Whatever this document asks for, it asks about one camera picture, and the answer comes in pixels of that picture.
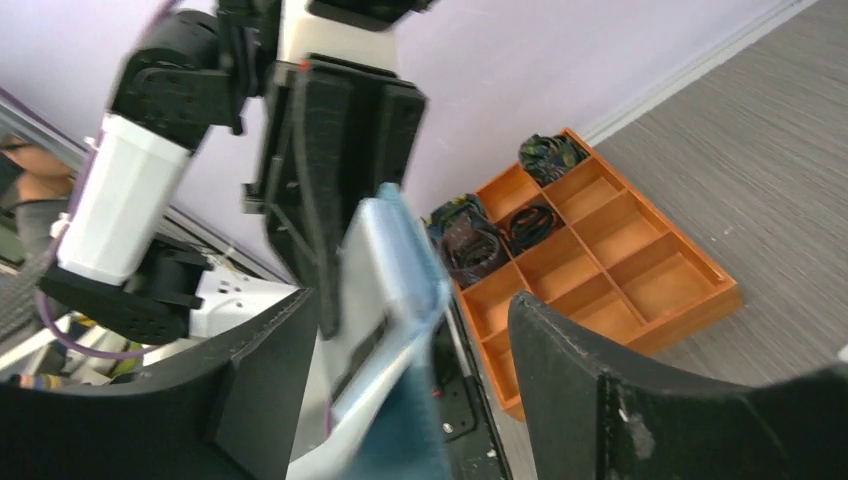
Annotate green patterned rolled band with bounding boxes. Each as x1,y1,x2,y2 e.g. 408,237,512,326
518,134,589,187

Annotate black coiled bands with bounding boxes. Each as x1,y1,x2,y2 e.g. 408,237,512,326
440,211,509,289

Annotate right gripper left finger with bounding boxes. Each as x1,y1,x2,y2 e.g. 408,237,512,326
1,289,317,479

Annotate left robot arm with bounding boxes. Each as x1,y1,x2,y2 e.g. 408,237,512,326
39,1,428,345

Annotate small black coiled band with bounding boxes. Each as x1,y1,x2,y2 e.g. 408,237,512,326
506,204,559,255

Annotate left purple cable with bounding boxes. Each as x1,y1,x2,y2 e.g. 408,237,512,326
33,0,180,362

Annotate orange wooden divider tray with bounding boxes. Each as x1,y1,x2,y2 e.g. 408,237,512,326
456,130,743,420

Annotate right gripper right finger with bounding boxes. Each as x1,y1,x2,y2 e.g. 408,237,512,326
508,291,847,479

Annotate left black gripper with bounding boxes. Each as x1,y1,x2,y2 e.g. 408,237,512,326
242,54,428,340

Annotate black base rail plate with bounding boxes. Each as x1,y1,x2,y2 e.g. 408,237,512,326
432,316,511,480

